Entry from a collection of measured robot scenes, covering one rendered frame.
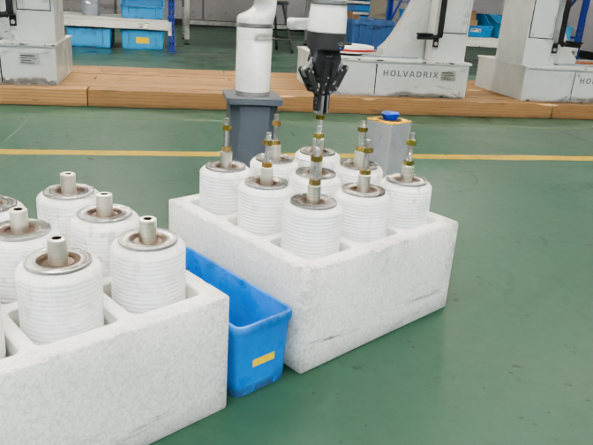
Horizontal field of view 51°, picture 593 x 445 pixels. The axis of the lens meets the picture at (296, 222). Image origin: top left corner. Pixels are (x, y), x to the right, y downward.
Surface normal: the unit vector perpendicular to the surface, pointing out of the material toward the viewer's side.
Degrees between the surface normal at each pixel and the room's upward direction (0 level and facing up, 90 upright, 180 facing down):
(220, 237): 90
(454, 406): 0
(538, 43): 90
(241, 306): 88
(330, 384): 0
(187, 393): 90
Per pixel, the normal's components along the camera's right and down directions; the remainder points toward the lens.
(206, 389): 0.68, 0.29
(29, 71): 0.20, 0.36
